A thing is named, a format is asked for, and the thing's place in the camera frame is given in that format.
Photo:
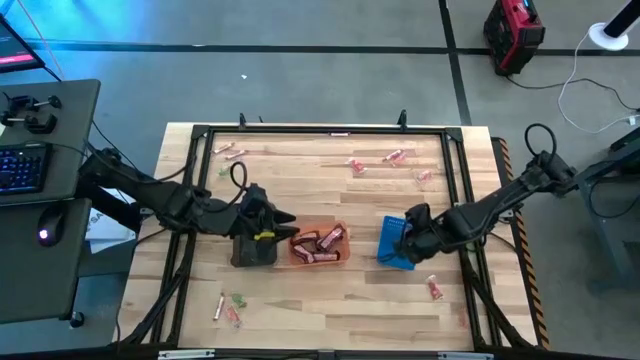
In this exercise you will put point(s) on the black screw clamp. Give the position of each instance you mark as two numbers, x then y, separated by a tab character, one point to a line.
22	102
40	124

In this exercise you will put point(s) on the black backlit keyboard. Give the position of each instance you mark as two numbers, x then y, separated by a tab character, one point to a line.
22	170

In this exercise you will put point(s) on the orange plastic bin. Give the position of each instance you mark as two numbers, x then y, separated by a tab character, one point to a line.
320	223

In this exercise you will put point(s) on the pink-red candy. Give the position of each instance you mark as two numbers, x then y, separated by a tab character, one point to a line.
424	176
395	156

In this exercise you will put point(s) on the Snickers bar brown wrapper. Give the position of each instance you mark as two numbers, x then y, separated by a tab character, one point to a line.
303	254
306	238
331	238
326	257

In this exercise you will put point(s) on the black fan pole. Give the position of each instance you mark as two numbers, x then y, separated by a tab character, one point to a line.
622	20

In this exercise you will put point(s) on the white plug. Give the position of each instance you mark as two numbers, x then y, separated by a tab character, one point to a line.
632	119

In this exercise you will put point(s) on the black computer mouse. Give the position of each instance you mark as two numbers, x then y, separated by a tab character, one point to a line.
52	220

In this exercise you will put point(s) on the black desk knob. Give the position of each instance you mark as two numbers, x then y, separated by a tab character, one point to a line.
77	319

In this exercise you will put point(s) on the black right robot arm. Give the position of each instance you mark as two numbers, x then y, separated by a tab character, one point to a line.
480	215

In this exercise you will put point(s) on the blue plastic bin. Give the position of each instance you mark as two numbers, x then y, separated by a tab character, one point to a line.
387	240

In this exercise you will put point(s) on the green candy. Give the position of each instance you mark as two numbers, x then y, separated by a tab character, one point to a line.
224	171
238	300

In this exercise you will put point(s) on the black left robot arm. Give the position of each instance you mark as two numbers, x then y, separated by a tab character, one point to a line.
165	197

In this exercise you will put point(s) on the computer monitor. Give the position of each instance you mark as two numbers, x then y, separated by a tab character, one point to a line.
15	50

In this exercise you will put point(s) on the black desk top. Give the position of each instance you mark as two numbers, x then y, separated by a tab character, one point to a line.
75	150
30	280

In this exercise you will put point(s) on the small pink-white strip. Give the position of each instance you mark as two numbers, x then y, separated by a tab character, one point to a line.
340	134

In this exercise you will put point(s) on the red candy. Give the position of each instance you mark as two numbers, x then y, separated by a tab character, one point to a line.
233	316
357	165
434	287

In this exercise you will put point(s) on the white round fan base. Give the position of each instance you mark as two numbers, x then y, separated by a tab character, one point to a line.
597	40

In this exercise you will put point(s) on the black support bar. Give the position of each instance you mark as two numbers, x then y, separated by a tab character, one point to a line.
107	207

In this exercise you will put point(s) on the yellow tag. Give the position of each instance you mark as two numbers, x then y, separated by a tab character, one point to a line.
265	235

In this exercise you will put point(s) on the dark grey metal stand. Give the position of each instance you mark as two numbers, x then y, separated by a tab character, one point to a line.
620	235

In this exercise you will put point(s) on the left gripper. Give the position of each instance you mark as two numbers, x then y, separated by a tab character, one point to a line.
257	220

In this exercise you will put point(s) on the silver metal bracket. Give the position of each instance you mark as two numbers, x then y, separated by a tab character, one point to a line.
185	354
465	356

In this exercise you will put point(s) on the red power unit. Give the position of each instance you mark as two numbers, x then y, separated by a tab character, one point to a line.
515	35

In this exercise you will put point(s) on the black plastic bin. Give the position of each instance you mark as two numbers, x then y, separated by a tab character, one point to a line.
250	255

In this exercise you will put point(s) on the white printed paper box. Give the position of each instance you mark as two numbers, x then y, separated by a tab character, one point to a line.
102	235

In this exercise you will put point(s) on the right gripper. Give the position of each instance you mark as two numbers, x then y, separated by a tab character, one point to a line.
422	240

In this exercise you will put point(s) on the yellow-black hazard tape strip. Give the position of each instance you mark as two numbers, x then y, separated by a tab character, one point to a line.
530	280

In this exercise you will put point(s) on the black frame clip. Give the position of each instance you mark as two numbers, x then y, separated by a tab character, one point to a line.
402	119
242	121

